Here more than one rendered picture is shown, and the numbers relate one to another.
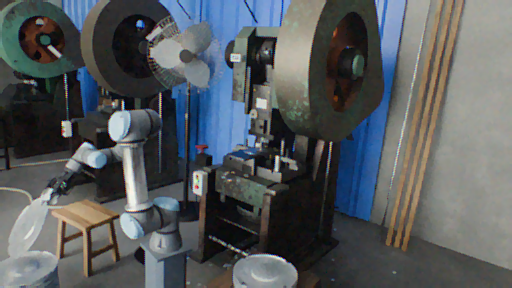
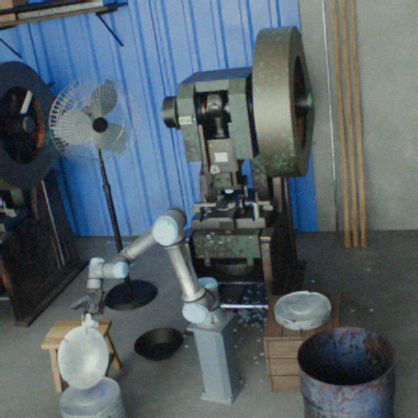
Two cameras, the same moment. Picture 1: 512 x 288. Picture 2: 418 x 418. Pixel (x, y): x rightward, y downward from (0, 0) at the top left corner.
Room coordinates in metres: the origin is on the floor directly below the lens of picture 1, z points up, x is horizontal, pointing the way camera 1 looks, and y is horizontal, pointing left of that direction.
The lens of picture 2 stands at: (-0.92, 1.15, 2.08)
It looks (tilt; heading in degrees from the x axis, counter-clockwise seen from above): 22 degrees down; 340
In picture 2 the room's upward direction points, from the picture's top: 9 degrees counter-clockwise
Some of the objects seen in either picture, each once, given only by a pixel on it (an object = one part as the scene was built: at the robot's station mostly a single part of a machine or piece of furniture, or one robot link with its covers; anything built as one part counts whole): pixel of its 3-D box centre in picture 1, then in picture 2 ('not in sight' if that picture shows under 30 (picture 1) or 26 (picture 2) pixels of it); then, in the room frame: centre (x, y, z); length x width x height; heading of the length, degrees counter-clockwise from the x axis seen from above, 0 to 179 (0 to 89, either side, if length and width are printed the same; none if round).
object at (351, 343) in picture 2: not in sight; (347, 397); (0.89, -0.01, 0.24); 0.42 x 0.42 x 0.48
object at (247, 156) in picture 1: (247, 162); (225, 219); (2.06, 0.00, 0.72); 0.25 x 0.14 x 0.14; 142
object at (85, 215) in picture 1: (87, 236); (83, 355); (2.04, 0.98, 0.16); 0.34 x 0.24 x 0.34; 59
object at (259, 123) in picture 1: (265, 107); (223, 159); (2.16, -0.08, 1.04); 0.17 x 0.15 x 0.30; 142
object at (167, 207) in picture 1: (165, 213); (205, 292); (1.52, 0.36, 0.62); 0.13 x 0.12 x 0.14; 141
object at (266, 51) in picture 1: (272, 67); (219, 118); (2.20, -0.11, 1.27); 0.21 x 0.12 x 0.34; 142
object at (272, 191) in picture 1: (308, 203); (284, 236); (2.14, -0.41, 0.45); 0.92 x 0.12 x 0.90; 142
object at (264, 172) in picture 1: (264, 164); (232, 214); (2.20, -0.11, 0.67); 0.45 x 0.30 x 0.06; 52
